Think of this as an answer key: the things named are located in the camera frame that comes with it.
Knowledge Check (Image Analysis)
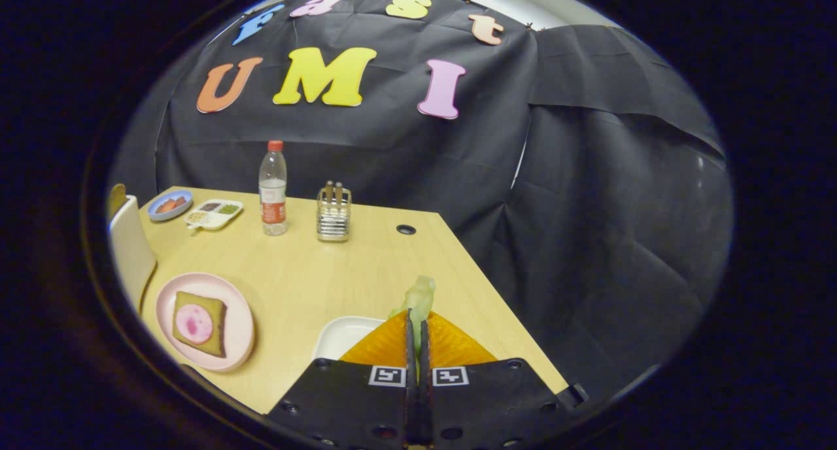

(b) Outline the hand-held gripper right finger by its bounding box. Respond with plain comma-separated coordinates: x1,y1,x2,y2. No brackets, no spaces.
418,311,579,450

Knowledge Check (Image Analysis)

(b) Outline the small white dish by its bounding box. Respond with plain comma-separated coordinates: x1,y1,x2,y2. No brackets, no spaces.
313,316,386,361

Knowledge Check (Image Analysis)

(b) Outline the white toaster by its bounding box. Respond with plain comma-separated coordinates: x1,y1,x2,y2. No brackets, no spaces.
108,195,158,310

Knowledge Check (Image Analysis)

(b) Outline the pink ham slice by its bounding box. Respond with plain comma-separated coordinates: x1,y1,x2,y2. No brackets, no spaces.
177,304,214,345

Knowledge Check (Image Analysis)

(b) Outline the metal wire utensil holder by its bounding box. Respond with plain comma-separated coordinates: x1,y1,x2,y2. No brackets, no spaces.
316,187,352,243

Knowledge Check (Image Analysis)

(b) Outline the white divided tray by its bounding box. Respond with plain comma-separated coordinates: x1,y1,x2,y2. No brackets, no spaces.
184,199,244,232

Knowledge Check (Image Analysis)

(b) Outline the clear plastic water bottle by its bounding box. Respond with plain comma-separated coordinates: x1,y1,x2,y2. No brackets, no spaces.
258,140,288,236

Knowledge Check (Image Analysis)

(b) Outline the green lettuce leaf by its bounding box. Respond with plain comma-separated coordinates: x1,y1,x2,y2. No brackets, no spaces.
390,275,437,380

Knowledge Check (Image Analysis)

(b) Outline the pink plate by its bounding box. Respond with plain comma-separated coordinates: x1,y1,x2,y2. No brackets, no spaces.
155,272,256,373

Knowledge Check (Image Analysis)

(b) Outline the toast slice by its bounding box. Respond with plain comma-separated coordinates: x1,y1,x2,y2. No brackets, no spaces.
172,291,228,358

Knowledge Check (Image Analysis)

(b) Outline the blue plate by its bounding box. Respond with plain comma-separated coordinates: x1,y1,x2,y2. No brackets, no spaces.
147,190,194,222

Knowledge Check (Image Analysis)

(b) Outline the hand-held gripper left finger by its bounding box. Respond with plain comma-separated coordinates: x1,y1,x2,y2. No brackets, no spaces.
267,308,419,450

